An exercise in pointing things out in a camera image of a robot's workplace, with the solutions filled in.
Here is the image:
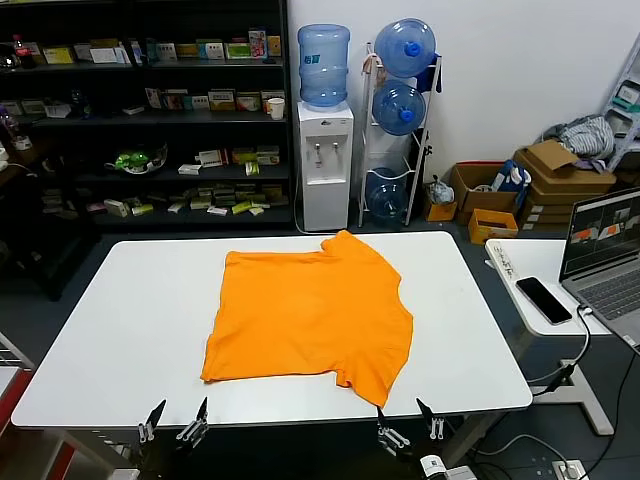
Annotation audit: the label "pink blue carton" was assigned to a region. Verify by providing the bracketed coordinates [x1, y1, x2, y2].
[248, 28, 269, 60]

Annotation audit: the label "black power adapter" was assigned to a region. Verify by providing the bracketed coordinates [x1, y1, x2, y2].
[543, 362, 576, 396]

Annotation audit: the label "white water dispenser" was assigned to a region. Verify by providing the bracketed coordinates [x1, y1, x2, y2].
[297, 100, 355, 232]

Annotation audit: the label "white red box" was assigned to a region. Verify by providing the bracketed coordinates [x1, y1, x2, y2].
[195, 148, 229, 169]

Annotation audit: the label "red white cabinet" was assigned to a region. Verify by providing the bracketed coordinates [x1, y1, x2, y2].
[0, 330, 36, 437]

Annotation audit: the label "white wire jug rack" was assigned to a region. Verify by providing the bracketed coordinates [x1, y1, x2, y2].
[357, 42, 444, 229]

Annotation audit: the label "grey plastic bag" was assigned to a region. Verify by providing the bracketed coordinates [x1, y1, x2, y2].
[427, 175, 455, 205]

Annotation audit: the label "grey striped clothes pile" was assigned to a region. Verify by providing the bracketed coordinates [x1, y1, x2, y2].
[542, 114, 616, 161]

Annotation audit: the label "brown box white labels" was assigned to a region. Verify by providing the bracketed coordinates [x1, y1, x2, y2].
[519, 189, 596, 232]

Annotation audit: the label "small white side table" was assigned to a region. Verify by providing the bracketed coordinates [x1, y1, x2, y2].
[484, 238, 640, 436]

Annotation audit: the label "blue white package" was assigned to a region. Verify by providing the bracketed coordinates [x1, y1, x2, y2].
[492, 159, 532, 194]

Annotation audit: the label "light grey metal rack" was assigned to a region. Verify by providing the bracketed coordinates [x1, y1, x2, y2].
[599, 37, 640, 171]

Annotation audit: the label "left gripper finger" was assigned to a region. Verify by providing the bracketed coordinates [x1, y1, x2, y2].
[138, 398, 167, 444]
[175, 396, 210, 442]

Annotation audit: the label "yellow cardboard box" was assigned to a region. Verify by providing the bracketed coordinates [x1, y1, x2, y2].
[423, 197, 459, 223]

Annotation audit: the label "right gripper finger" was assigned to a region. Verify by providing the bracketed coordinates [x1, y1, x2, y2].
[375, 407, 412, 456]
[415, 397, 445, 440]

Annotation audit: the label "cola bottle red label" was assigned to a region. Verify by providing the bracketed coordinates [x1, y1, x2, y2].
[10, 33, 37, 69]

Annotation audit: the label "orange T-shirt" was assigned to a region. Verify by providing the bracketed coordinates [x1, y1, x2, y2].
[200, 229, 416, 409]

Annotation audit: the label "white floor power strip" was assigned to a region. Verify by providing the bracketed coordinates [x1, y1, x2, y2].
[549, 459, 586, 480]

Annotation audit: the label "open brown cardboard box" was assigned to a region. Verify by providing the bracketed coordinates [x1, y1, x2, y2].
[449, 160, 521, 226]

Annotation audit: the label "black shelving unit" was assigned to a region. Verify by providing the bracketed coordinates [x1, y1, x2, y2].
[0, 0, 294, 301]

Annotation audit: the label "flat yellow box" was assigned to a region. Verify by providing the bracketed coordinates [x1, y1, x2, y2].
[42, 46, 75, 65]

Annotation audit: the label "grey laptop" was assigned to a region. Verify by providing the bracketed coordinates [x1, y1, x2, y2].
[559, 187, 640, 351]

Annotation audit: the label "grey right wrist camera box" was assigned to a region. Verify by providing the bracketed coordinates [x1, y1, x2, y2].
[419, 454, 476, 480]

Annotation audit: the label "dark blue bottle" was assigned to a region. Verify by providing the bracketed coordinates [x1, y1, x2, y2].
[69, 89, 91, 120]

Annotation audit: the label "orange cardboard box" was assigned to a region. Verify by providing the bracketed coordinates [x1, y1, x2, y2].
[467, 207, 520, 246]

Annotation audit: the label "brown cardboard box with flap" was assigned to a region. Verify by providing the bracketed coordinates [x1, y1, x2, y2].
[513, 138, 617, 196]

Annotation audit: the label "beige hanging cloth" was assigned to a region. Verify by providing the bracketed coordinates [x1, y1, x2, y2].
[362, 52, 384, 84]

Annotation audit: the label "white teal box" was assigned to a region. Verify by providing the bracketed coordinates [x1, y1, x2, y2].
[613, 82, 640, 114]

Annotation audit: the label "yellow white box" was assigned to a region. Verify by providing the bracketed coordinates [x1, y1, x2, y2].
[208, 88, 236, 112]

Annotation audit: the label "large white table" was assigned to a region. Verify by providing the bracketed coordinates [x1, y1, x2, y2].
[10, 230, 534, 430]

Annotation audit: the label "silver bowl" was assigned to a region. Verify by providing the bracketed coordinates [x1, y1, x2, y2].
[103, 142, 169, 177]

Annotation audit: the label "white laptop cable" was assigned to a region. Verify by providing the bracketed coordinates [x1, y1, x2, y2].
[527, 303, 596, 386]

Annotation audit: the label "black smartphone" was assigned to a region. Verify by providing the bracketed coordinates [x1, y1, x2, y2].
[515, 276, 573, 326]

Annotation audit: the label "blue water jug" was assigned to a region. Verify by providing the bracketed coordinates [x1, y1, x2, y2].
[373, 18, 437, 79]
[297, 23, 351, 112]
[372, 79, 427, 136]
[364, 167, 410, 225]

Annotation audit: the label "black stand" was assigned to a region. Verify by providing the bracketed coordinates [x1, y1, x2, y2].
[412, 127, 432, 211]

